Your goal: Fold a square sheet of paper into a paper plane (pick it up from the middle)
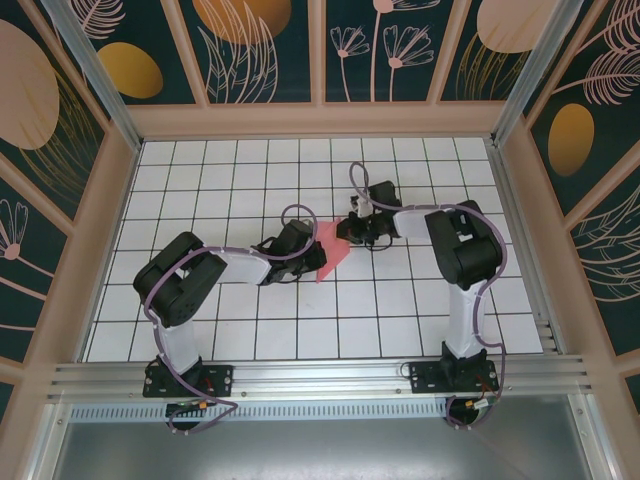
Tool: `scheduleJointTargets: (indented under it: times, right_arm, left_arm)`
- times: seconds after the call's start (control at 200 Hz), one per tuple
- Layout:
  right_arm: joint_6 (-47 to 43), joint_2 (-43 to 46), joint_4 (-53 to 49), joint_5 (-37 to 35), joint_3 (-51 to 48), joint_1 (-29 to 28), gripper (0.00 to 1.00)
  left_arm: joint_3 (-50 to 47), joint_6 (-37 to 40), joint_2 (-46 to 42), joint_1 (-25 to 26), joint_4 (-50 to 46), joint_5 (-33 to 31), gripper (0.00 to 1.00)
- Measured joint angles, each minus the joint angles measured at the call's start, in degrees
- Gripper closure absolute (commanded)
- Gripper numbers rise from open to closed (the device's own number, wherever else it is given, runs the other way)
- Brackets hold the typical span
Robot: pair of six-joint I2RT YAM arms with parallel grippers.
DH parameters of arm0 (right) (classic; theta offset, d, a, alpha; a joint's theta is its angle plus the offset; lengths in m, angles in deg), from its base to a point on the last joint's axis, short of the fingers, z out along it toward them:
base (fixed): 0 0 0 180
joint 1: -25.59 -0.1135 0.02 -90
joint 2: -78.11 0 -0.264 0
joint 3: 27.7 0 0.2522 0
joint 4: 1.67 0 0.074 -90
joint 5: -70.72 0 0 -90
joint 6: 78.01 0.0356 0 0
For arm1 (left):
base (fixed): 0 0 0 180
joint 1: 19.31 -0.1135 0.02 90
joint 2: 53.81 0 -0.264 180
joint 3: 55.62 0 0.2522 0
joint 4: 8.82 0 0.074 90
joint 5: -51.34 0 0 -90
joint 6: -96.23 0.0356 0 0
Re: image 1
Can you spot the aluminium mounting rail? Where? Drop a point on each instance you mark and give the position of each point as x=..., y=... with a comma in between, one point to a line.
x=320, y=380

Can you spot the aluminium side rail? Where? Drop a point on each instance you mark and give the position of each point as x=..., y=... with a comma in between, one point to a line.
x=505, y=190

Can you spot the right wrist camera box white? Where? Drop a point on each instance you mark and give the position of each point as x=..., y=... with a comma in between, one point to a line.
x=362, y=205

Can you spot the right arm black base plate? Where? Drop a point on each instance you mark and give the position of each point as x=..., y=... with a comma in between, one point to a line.
x=425, y=380

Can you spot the aluminium frame post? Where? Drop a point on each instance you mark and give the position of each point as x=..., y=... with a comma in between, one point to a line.
x=95, y=75
x=537, y=75

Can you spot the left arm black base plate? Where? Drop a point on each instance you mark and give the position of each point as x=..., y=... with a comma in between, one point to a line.
x=220, y=380

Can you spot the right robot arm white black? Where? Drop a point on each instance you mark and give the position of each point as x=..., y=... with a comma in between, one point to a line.
x=465, y=250

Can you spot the pink paper sheet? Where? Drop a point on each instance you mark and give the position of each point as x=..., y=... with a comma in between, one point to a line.
x=332, y=245

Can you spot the grey metal sheet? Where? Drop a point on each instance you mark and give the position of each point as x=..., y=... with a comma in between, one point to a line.
x=320, y=450

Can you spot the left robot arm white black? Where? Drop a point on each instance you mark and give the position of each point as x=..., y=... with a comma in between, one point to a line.
x=180, y=285

